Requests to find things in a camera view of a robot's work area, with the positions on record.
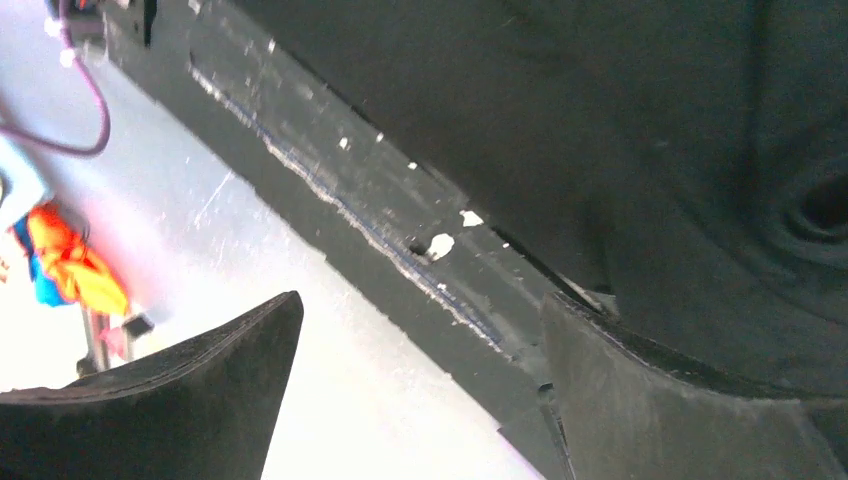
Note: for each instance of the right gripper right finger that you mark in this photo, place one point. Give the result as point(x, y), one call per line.
point(629, 408)

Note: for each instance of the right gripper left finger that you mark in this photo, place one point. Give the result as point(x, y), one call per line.
point(204, 408)

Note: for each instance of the black t shirt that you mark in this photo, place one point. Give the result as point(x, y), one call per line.
point(688, 157)

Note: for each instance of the orange yellow t shirt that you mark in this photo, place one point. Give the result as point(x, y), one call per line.
point(75, 271)

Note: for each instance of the light blue t shirt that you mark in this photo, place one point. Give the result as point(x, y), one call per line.
point(45, 289)

